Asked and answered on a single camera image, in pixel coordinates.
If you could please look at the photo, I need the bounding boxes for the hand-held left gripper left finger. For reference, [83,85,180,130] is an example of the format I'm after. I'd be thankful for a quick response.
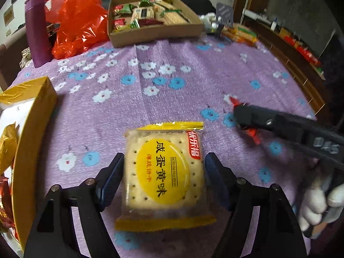
[24,153,125,258]

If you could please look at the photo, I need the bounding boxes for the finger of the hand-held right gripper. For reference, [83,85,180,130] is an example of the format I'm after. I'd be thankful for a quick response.
[233,104,307,143]

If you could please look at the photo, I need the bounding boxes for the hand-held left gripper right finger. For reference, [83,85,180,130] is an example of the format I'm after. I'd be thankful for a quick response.
[205,152,308,258]

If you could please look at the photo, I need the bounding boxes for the small red snack packet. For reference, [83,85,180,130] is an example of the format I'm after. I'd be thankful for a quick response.
[224,95,263,146]

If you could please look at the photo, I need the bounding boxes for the yellow cracker packet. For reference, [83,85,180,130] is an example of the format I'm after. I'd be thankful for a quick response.
[115,121,217,232]

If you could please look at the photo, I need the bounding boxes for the yellow cardboard box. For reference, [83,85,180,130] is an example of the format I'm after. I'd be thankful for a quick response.
[0,77,58,251]

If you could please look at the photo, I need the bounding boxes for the person's right hand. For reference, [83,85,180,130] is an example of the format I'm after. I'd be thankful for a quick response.
[295,172,344,232]

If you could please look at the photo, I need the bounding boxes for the row of red yellow boxes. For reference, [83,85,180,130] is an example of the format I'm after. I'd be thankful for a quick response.
[279,27,323,68]

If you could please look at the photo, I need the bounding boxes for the orange snack packets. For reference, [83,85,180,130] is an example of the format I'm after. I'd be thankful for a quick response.
[222,23,259,44]

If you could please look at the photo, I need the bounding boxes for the purple floral cloth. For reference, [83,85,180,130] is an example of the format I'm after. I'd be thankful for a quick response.
[0,32,327,258]

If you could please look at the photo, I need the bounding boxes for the white crumpled wrapper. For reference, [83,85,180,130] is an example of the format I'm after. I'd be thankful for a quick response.
[200,12,219,32]

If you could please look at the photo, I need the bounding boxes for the golden foil packet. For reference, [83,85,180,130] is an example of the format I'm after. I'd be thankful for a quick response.
[0,124,18,176]

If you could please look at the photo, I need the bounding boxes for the grey perforated stand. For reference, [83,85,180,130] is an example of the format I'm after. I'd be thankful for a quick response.
[215,3,233,25]

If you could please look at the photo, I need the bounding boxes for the brown cardboard tray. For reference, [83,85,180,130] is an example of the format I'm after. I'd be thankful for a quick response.
[107,0,205,48]

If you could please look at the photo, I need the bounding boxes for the pile of assorted snack packets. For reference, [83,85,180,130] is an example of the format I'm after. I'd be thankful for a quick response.
[113,0,189,32]

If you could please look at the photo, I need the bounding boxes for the red plastic bag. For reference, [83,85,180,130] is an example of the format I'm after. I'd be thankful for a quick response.
[44,0,109,60]

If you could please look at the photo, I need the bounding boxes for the purple bottle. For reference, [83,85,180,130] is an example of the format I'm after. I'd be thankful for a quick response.
[25,0,53,68]

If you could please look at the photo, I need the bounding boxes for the wooden bed frame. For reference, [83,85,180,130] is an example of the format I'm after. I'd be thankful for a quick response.
[234,8,332,115]

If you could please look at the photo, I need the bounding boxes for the small picture frame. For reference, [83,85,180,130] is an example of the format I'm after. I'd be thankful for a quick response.
[3,5,15,25]

